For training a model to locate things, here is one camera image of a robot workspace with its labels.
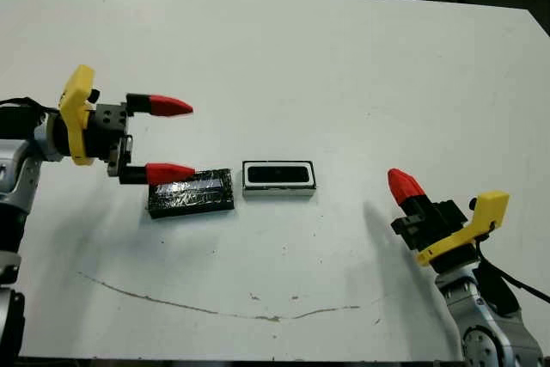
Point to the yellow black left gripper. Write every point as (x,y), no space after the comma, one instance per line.
(77,126)

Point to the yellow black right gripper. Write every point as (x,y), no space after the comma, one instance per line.
(442,229)

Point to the shiny black box lid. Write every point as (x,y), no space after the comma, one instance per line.
(193,197)

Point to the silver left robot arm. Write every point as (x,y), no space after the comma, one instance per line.
(17,169)

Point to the white lined camera box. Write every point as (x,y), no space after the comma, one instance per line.
(279,193)

